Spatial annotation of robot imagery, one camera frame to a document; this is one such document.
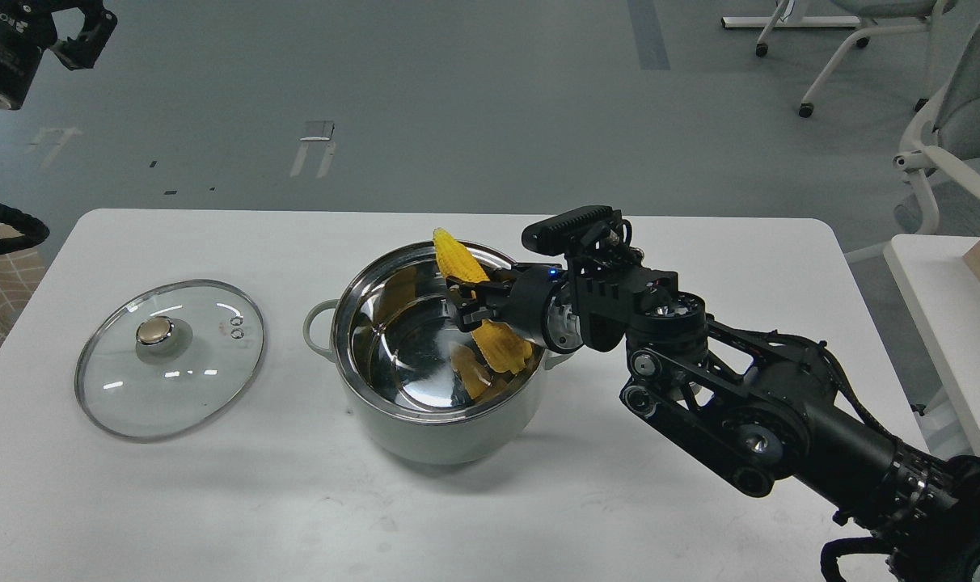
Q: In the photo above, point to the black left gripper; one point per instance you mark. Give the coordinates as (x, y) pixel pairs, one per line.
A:
(26, 30)

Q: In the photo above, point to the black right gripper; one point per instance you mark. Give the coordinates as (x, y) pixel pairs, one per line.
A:
(534, 300)

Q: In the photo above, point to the yellow corn cob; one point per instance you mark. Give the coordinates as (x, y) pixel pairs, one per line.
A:
(503, 350)

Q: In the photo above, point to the glass pot lid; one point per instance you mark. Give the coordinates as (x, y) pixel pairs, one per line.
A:
(170, 360)

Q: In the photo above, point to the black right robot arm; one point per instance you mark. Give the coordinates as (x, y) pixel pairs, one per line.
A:
(753, 406)

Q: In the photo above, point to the grey steel cooking pot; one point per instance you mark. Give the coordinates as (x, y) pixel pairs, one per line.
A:
(420, 387)

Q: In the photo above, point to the white rolling stand base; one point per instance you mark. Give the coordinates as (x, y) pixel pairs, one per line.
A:
(787, 15)

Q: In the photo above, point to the white side table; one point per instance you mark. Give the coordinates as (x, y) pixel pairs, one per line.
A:
(943, 297)

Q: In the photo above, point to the white office chair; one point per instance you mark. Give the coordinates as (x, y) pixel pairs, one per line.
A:
(941, 139)

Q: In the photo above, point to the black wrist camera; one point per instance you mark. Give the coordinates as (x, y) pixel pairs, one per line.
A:
(572, 232)

